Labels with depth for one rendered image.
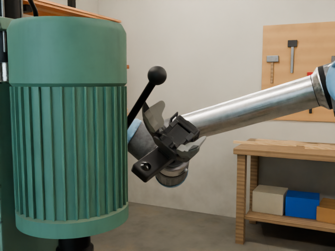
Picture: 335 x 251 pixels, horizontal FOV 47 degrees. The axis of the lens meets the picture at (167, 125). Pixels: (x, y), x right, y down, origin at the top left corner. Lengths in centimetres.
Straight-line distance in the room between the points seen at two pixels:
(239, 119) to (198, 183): 315
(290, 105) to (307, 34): 281
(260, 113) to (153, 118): 35
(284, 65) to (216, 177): 132
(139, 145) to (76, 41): 56
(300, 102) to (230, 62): 295
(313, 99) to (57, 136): 70
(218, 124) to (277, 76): 277
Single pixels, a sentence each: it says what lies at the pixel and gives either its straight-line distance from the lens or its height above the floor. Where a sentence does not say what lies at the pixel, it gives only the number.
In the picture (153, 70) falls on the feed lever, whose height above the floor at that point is 144.
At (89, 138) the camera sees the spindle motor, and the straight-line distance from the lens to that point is 55.
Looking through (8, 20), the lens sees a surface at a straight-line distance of 68.
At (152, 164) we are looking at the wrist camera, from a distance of 87.
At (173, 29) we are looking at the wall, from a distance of 421.
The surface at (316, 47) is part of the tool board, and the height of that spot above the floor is 173.
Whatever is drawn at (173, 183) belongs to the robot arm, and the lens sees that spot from 105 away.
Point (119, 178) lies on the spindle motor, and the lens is 59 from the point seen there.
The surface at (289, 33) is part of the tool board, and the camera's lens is 386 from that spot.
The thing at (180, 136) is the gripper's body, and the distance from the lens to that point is 86.
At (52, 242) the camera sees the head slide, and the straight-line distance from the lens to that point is 76.
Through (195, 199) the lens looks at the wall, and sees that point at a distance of 428.
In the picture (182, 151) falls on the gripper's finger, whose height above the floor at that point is 127.
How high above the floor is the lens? 142
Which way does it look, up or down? 7 degrees down
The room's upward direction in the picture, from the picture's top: straight up
